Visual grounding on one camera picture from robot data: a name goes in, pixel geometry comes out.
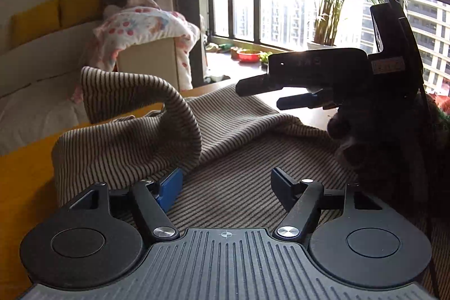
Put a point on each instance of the beige cardboard box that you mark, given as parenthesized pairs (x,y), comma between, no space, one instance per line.
(155,58)

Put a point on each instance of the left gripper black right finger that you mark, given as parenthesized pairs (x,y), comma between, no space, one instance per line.
(301,200)

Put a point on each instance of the floral pink white quilt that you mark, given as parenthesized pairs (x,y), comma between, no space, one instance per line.
(138,22)

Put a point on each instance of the yellow cushion middle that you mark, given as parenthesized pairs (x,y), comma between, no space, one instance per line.
(34,23)

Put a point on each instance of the red plastic basin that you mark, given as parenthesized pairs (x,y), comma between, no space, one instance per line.
(248,56)

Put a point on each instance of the small green potted plant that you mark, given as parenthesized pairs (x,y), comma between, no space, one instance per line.
(264,58)

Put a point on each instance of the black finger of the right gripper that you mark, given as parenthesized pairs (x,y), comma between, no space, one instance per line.
(263,84)

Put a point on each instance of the grey covered sofa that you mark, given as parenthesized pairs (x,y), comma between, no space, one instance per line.
(37,82)

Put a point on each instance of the yellow cushion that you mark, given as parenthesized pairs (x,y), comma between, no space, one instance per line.
(34,23)
(75,12)

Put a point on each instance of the dark gloved right hand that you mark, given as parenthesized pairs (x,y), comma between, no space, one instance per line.
(399,150)

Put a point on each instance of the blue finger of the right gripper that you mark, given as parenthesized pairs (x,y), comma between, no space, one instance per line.
(309,100)

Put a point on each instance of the striped grey knit sweater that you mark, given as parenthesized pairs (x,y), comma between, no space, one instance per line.
(142,128)

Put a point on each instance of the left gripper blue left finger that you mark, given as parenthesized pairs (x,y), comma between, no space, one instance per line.
(151,202)

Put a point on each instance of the yellow cushion right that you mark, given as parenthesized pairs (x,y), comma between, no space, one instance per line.
(75,12)

